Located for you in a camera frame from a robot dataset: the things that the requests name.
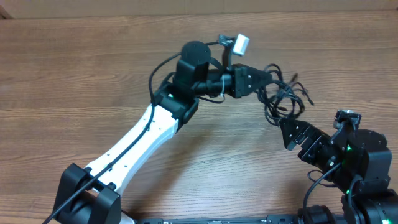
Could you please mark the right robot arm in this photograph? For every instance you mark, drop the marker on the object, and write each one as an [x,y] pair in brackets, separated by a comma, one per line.
[354,160]

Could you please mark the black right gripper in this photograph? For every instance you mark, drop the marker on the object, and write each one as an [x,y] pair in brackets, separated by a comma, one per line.
[316,139]

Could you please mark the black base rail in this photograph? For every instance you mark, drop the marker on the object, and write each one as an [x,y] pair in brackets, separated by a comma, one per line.
[270,219]

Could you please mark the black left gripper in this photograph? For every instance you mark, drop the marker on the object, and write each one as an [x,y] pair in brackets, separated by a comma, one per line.
[239,86]

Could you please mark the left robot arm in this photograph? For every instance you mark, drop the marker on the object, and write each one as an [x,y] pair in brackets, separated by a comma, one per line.
[92,194]

